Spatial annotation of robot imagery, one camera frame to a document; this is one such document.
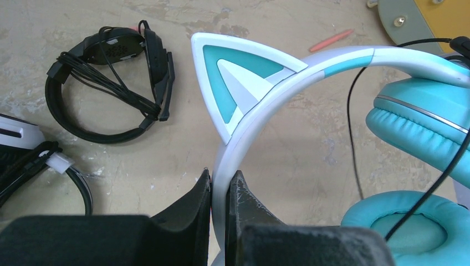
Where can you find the pink orange stick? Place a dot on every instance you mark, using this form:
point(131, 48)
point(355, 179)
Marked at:
point(329, 41)

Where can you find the black headphones with pink mic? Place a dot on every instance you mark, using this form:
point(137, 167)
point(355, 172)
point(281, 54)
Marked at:
point(91, 63)

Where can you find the round drawer cabinet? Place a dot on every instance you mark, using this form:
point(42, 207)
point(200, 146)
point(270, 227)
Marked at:
point(409, 20)

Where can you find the teal cat ear headphones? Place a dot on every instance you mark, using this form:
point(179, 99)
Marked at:
point(244, 83)

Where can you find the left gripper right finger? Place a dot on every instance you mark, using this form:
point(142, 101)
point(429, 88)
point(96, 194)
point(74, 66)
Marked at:
point(255, 236)

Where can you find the white and black headphones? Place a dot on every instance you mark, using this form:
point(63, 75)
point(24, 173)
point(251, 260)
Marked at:
point(25, 153)

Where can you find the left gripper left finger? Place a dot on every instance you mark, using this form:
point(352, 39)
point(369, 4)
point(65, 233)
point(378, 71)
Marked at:
point(178, 235)

